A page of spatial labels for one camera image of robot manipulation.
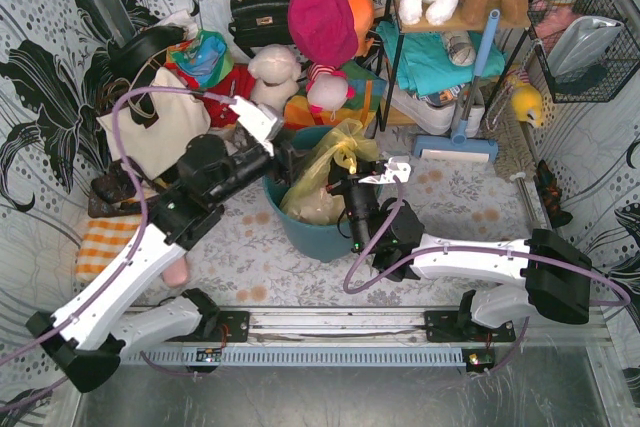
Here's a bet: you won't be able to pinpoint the yellow trash bag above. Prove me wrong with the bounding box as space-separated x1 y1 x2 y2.
280 119 379 226

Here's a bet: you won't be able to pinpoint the teal trash bin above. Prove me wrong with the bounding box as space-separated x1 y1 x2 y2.
263 126 352 263

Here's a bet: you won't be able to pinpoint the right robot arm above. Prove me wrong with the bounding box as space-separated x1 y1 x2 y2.
326 157 592 343

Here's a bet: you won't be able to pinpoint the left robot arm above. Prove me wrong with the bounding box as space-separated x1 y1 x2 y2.
26 129 303 393

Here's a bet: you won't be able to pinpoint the rainbow striped bag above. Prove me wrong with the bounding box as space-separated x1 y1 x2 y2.
284 61 387 130

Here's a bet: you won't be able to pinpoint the colourful printed bag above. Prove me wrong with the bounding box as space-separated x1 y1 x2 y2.
165 30 234 91

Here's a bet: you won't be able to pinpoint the cream canvas tote bag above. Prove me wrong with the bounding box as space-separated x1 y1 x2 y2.
95 66 212 180

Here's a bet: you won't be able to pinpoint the magenta cloth bag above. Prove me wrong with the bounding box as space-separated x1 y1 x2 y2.
287 0 358 67

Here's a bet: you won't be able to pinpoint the white pink plush toy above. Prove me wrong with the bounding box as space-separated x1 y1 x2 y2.
306 63 355 115

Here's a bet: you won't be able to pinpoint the red cloth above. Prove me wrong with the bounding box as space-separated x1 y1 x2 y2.
196 64 256 128

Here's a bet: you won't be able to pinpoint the cream plush lamb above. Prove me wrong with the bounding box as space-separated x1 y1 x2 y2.
248 44 302 114

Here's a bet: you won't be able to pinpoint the white sneakers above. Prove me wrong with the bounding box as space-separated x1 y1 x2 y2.
391 90 485 137

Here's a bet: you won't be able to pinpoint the blue floor mop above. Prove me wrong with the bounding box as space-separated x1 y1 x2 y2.
413 9 501 163

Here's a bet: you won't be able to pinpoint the teal folded towel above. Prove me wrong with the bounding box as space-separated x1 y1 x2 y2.
376 21 506 96

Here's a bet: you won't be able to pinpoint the black leather handbag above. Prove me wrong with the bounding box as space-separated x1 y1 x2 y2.
228 0 294 59

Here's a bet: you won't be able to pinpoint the pink plush limb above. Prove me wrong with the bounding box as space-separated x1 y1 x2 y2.
161 256 189 288

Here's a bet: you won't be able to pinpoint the orange plush toy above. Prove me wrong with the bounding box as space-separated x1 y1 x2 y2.
347 0 375 57

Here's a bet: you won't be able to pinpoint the grey chenille mop head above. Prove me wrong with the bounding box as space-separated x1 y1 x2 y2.
487 107 535 181

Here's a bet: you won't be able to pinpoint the grey patterned shoe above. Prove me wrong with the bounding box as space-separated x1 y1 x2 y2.
441 31 476 67

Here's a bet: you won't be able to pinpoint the orange checkered cloth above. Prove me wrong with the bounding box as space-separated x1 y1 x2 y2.
75 215 141 283

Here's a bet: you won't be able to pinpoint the yellow plush duck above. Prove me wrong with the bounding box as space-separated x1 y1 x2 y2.
507 70 543 128

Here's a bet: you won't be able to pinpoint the silver foil pouch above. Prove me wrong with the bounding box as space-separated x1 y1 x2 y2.
547 16 625 77

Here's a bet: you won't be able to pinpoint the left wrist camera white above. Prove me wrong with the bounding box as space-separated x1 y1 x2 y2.
230 96 284 157

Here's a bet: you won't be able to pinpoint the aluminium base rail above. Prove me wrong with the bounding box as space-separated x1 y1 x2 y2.
218 307 611 345

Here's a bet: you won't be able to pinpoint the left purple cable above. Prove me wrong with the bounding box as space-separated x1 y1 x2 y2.
0 86 241 413

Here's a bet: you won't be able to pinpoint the purple cable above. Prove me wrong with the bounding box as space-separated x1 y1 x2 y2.
0 86 241 413
342 174 633 374

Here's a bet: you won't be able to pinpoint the black wire basket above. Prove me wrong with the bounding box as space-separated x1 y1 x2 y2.
528 0 639 104

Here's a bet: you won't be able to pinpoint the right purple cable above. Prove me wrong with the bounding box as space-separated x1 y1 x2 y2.
342 174 633 374

